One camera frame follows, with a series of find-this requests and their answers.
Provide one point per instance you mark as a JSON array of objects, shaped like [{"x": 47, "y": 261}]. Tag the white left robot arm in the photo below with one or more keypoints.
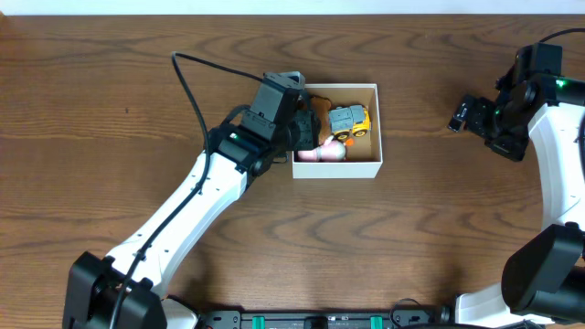
[{"x": 128, "y": 287}]

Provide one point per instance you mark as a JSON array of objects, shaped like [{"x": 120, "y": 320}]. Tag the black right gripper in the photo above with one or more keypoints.
[{"x": 475, "y": 114}]

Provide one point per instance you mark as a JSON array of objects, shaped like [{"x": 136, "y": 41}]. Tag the white cardboard box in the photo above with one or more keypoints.
[{"x": 364, "y": 158}]

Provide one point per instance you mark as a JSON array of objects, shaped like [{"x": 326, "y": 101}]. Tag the yellow grey toy truck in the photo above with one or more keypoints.
[{"x": 349, "y": 121}]

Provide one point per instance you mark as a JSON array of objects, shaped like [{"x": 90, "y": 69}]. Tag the brown plush toy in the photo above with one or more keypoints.
[{"x": 322, "y": 116}]

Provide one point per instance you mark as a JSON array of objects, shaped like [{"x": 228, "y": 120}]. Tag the pink white duck toy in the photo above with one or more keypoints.
[{"x": 331, "y": 151}]

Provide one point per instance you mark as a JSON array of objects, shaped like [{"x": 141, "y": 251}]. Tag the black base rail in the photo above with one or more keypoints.
[{"x": 404, "y": 314}]

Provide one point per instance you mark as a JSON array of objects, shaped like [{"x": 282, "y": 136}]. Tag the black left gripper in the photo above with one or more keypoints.
[{"x": 306, "y": 130}]

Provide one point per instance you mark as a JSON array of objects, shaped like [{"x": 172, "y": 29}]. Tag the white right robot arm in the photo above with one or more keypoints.
[{"x": 542, "y": 282}]

